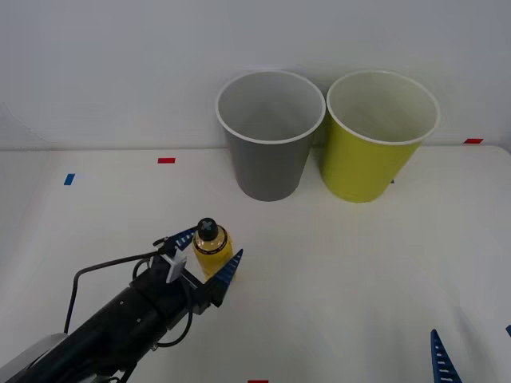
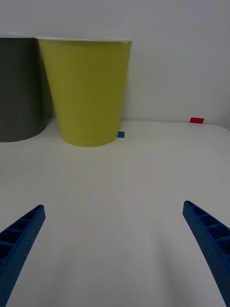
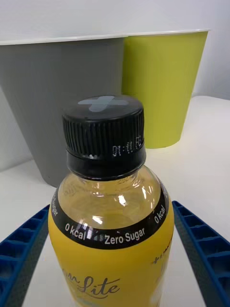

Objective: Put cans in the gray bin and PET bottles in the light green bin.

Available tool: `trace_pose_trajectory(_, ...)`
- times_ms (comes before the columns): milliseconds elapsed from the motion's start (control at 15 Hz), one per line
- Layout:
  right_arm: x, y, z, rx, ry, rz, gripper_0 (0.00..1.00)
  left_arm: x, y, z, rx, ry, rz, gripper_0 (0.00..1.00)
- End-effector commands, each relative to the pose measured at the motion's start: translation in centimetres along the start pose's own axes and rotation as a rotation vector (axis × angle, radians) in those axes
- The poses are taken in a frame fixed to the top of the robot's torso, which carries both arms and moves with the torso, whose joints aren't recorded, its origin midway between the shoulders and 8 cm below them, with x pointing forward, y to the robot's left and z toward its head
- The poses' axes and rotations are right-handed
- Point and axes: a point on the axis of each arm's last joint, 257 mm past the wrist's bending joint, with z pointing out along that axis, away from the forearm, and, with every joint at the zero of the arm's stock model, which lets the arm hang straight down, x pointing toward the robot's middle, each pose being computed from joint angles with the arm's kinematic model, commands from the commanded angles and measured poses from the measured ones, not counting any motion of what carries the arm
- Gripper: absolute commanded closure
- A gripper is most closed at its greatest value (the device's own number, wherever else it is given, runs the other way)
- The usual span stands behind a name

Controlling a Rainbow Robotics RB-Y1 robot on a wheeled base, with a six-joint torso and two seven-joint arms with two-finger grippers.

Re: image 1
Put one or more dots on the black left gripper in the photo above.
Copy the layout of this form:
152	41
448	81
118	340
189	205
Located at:
187	293

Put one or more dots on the yellow bottle with black cap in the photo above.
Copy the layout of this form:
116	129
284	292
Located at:
213	255

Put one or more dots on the grey plastic waste bin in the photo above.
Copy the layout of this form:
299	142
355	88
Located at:
268	167

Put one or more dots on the yellow-green plastic waste bin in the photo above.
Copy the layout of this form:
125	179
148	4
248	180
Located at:
361	167

